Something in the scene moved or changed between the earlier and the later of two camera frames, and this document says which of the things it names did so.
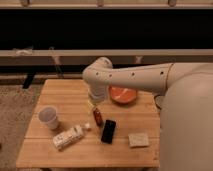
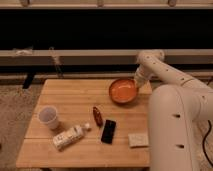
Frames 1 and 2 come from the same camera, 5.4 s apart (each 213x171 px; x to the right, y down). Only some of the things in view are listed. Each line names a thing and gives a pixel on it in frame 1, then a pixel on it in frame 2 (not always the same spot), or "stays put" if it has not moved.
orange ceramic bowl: [122, 95] stays put
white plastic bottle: [70, 136] stays put
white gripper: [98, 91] → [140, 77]
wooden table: [68, 129] stays put
